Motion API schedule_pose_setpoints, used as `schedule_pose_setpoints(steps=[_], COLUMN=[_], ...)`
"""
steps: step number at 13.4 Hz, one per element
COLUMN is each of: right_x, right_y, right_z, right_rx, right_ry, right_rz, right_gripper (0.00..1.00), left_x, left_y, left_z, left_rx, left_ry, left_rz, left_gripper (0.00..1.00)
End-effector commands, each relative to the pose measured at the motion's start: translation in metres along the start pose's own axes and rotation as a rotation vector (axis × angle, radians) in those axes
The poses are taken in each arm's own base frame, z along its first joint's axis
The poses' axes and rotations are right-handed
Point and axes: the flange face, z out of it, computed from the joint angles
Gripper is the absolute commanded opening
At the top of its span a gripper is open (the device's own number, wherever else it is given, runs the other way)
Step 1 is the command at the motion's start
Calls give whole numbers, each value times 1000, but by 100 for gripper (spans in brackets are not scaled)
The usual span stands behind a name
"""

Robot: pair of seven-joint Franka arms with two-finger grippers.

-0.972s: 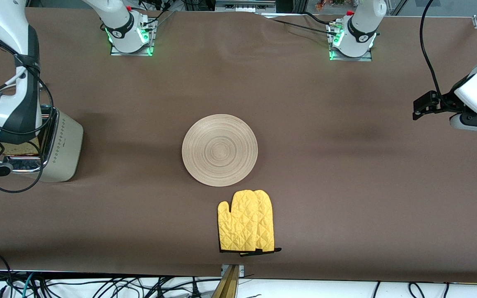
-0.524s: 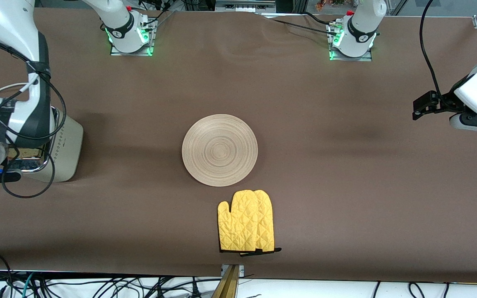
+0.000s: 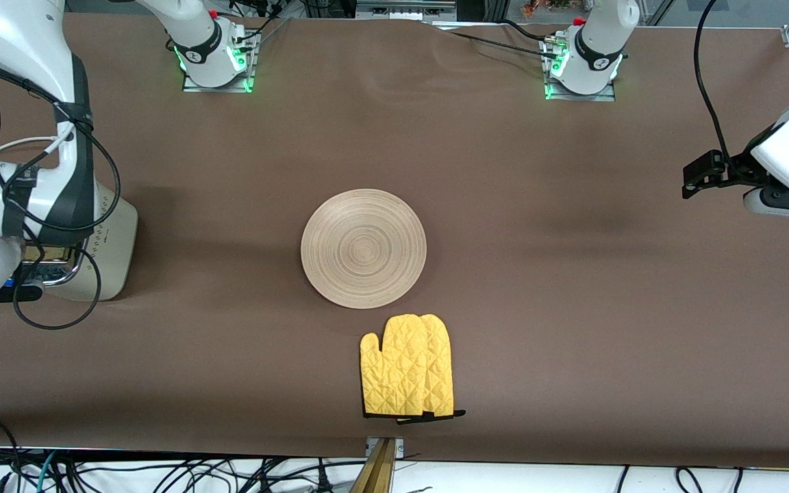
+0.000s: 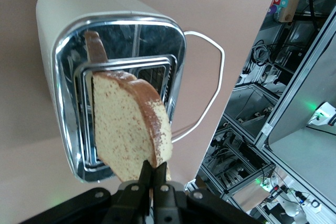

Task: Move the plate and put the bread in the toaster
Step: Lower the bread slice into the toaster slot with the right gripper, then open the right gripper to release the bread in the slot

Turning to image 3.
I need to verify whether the round pale wooden plate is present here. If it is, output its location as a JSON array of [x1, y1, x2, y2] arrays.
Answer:
[[300, 188, 428, 310]]

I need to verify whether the cream and chrome toaster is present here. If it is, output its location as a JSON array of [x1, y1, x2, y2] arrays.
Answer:
[[21, 199, 139, 303]]

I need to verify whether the yellow quilted oven mitt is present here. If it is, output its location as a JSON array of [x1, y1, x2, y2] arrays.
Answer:
[[360, 314, 436, 420], [422, 314, 467, 423]]

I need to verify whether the wooden bar at table edge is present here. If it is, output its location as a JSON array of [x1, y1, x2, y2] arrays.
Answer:
[[350, 438, 397, 493]]

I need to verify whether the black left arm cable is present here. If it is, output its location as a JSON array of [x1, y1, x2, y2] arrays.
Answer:
[[694, 0, 734, 165]]

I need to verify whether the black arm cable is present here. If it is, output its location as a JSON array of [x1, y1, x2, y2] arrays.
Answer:
[[694, 0, 734, 165], [0, 55, 122, 331]]

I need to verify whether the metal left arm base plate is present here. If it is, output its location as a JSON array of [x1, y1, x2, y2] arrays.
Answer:
[[542, 36, 618, 103]]

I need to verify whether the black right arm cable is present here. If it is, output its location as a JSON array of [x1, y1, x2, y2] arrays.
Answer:
[[0, 55, 122, 331]]

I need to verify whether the white right arm cable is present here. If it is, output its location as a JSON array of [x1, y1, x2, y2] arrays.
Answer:
[[0, 130, 75, 160]]

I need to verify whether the teal floor cable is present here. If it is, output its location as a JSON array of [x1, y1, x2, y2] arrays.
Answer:
[[30, 452, 60, 493]]

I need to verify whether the black tabletop cable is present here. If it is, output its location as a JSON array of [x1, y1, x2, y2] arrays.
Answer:
[[429, 19, 553, 55]]

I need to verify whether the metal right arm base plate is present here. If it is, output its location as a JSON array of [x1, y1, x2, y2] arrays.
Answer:
[[181, 29, 259, 94]]

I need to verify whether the black base cable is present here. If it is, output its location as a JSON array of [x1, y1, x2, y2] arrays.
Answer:
[[234, 0, 292, 42]]

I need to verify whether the silver metal frame rail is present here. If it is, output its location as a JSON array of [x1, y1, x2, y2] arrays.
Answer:
[[355, 0, 457, 21]]

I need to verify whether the small metal edge bracket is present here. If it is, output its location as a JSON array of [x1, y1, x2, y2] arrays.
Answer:
[[365, 437, 405, 457]]

